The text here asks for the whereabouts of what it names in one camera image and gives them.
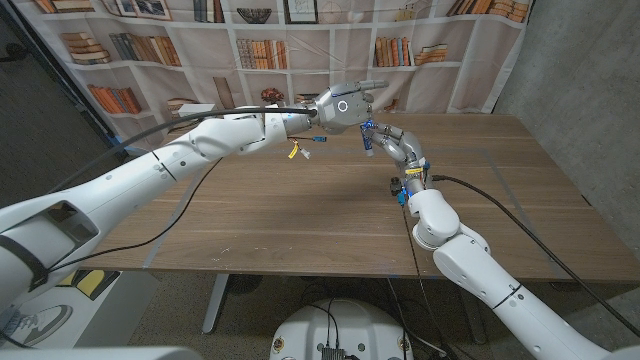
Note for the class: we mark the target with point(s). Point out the person's white sneaker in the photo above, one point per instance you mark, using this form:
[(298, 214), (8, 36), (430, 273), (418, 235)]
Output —
[(45, 322)]

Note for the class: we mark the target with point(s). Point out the white yellow floor mat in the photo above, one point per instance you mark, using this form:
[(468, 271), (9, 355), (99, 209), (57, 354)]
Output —
[(120, 310)]

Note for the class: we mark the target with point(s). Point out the printed bookshelf backdrop cloth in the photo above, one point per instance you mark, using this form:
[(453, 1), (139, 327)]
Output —
[(200, 75)]

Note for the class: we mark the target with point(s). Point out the blue marker cap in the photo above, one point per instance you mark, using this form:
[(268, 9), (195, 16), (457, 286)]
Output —
[(368, 125)]

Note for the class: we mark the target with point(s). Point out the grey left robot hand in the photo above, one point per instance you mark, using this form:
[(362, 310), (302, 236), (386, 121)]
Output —
[(345, 107)]

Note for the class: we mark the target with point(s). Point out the white dry erase marker body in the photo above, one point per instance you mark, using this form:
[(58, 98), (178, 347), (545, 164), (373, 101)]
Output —
[(368, 147)]

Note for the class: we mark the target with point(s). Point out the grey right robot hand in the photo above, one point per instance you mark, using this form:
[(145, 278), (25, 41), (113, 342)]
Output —
[(407, 150)]

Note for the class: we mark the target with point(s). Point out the black round floor object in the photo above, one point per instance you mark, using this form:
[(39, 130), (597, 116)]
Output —
[(246, 283)]

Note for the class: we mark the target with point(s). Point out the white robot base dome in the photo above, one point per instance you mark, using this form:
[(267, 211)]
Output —
[(345, 325)]

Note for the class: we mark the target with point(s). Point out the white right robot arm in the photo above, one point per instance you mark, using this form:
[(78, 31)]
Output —
[(490, 285)]

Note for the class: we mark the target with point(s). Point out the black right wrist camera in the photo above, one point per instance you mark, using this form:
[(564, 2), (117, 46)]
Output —
[(396, 187)]

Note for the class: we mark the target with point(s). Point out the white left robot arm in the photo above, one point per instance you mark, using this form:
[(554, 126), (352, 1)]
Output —
[(125, 180)]

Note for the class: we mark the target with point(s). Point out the grey metal table leg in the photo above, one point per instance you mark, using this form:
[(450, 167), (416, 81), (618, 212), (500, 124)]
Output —
[(215, 305), (475, 330)]

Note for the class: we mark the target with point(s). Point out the white power strip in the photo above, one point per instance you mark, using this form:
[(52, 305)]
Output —
[(195, 107)]

